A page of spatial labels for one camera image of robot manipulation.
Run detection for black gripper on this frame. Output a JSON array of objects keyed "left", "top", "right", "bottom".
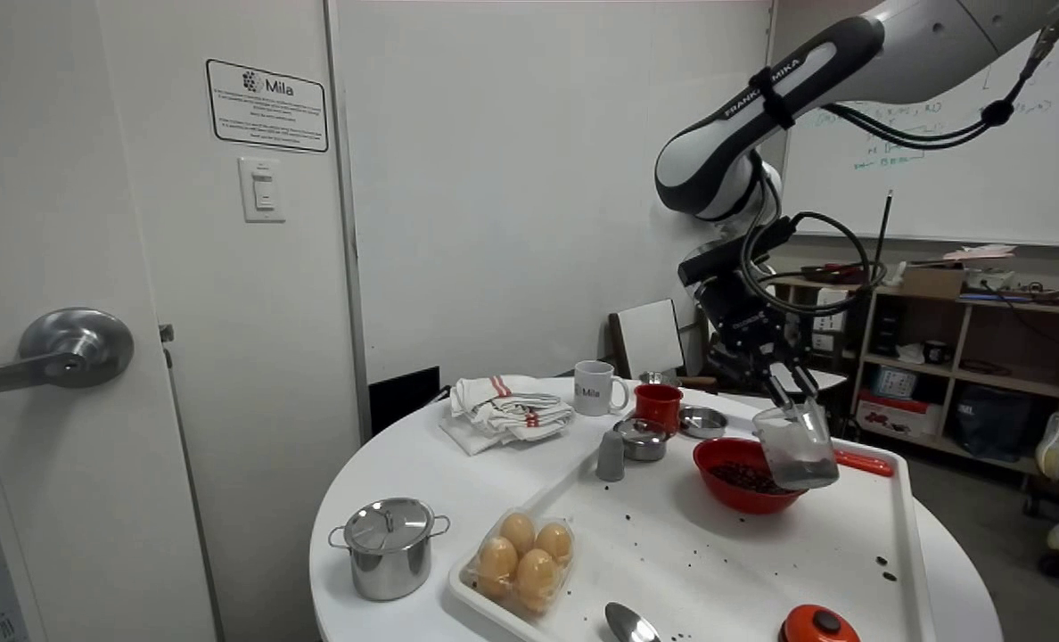
[{"left": 698, "top": 280, "right": 830, "bottom": 414}]

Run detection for clear glass cup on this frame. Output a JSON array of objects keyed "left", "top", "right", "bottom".
[{"left": 753, "top": 398, "right": 840, "bottom": 492}]

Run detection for small steel bowl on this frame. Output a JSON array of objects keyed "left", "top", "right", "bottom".
[{"left": 680, "top": 404, "right": 735, "bottom": 443}]

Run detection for red bowl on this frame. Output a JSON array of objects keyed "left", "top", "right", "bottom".
[{"left": 687, "top": 434, "right": 808, "bottom": 516}]

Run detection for red and white box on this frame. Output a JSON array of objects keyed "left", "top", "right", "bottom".
[{"left": 857, "top": 390, "right": 949, "bottom": 448}]

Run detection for red mug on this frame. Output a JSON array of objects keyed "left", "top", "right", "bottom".
[{"left": 632, "top": 382, "right": 687, "bottom": 434}]

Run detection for white leaning panel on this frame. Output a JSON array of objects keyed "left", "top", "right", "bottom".
[{"left": 615, "top": 297, "right": 686, "bottom": 387}]

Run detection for small lidded steel dish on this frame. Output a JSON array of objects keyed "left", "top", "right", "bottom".
[{"left": 611, "top": 414, "right": 674, "bottom": 469}]

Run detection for cardboard box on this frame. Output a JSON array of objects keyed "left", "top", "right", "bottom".
[{"left": 896, "top": 260, "right": 970, "bottom": 305}]

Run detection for wooden shelf unit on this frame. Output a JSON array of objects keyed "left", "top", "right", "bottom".
[{"left": 851, "top": 282, "right": 1059, "bottom": 477}]

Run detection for small grey shaker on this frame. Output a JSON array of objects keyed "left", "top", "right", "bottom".
[{"left": 591, "top": 427, "right": 632, "bottom": 484}]

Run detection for white mug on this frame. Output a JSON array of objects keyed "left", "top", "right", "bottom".
[{"left": 572, "top": 357, "right": 636, "bottom": 421}]

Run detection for white plastic tray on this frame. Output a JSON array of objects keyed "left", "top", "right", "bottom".
[{"left": 438, "top": 398, "right": 941, "bottom": 642}]

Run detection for dark storage bin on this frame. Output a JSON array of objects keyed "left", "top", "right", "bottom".
[{"left": 949, "top": 390, "right": 1038, "bottom": 465}]

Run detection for paper stack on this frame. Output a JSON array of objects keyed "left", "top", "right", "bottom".
[{"left": 937, "top": 244, "right": 1020, "bottom": 268}]

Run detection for red round lid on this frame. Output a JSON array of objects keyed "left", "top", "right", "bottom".
[{"left": 777, "top": 601, "right": 864, "bottom": 642}]

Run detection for white whiteboard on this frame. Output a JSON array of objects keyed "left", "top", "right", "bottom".
[{"left": 775, "top": 11, "right": 1059, "bottom": 250}]

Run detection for white cloth with red stripes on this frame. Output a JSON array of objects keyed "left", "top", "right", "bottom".
[{"left": 438, "top": 373, "right": 578, "bottom": 462}]

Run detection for black box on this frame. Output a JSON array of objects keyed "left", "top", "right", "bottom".
[{"left": 365, "top": 366, "right": 447, "bottom": 440}]

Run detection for steel pot with lid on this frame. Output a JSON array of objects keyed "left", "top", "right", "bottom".
[{"left": 326, "top": 497, "right": 452, "bottom": 608}]

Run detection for red handled fork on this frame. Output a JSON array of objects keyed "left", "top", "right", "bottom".
[
  {"left": 833, "top": 448, "right": 898, "bottom": 482},
  {"left": 830, "top": 440, "right": 898, "bottom": 477}
]

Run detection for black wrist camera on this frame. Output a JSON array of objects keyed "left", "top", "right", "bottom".
[{"left": 674, "top": 216, "right": 799, "bottom": 288}]

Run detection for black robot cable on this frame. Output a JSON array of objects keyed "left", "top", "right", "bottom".
[{"left": 735, "top": 21, "right": 1059, "bottom": 322}]

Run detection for white light switch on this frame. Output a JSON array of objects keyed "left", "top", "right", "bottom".
[{"left": 235, "top": 159, "right": 289, "bottom": 228}]

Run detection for white wall sign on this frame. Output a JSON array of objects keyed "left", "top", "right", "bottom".
[{"left": 203, "top": 55, "right": 332, "bottom": 159}]

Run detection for silver door lever handle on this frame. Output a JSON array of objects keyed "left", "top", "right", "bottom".
[{"left": 0, "top": 305, "right": 138, "bottom": 404}]

